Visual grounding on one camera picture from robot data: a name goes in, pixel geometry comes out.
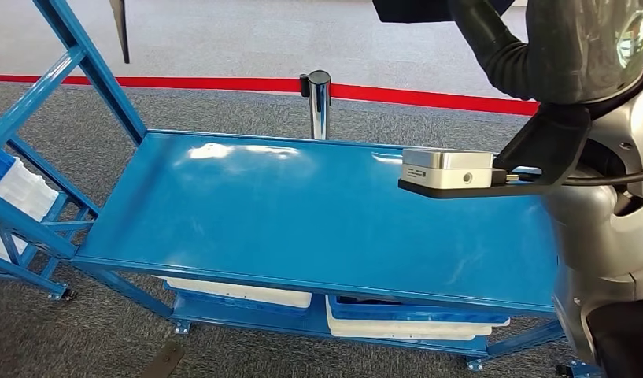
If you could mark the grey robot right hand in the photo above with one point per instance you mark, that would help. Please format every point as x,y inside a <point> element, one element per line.
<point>576,52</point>

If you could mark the black plastic frame part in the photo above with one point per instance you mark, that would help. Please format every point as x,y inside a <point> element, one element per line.
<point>415,10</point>

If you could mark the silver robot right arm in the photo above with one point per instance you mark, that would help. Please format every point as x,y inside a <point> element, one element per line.
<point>602,235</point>

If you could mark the red barrier belt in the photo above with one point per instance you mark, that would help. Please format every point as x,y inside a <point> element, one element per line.
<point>170,82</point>
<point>430,98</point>

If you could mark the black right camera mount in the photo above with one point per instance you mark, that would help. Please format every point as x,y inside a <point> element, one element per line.
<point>550,141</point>

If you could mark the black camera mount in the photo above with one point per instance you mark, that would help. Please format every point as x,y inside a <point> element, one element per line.
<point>162,360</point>
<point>550,141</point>

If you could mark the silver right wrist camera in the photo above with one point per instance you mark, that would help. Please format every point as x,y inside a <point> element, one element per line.
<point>441,172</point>

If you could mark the chrome stanchion post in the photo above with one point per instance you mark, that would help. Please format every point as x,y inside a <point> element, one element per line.
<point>319,109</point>

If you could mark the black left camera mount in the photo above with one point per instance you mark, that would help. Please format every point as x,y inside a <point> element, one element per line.
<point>162,360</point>

